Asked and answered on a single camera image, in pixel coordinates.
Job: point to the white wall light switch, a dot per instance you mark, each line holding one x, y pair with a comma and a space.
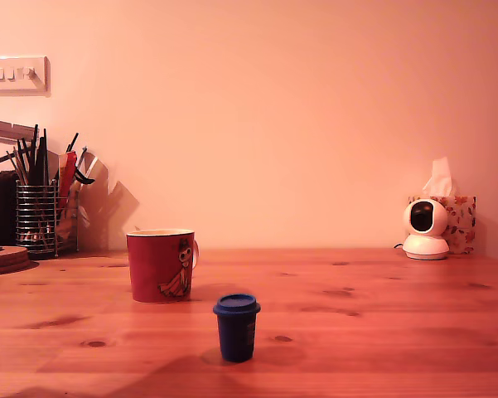
16, 85

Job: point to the red paper packet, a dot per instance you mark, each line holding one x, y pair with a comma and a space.
66, 170

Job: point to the black drinking straw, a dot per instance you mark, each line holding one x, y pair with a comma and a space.
72, 143

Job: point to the red cartoon print mug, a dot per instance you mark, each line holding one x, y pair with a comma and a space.
149, 269

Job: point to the large round cork trivet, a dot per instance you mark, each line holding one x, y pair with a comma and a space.
8, 261

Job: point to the black thin chopstick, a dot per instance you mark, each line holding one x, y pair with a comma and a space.
35, 143

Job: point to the floral tissue box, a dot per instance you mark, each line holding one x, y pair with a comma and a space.
464, 224

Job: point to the pale paper packet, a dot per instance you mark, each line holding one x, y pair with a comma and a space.
68, 215

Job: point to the grey metal wall rail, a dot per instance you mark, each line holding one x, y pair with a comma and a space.
0, 126

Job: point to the dark ribbed object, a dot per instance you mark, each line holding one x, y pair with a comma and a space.
0, 207

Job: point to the small white round camera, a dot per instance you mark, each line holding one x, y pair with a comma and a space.
424, 246

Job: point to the blue coffee capsule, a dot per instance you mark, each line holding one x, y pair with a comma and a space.
232, 331

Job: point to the black spatula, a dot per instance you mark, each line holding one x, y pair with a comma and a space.
41, 166

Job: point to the white paper tissue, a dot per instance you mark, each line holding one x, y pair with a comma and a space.
439, 178

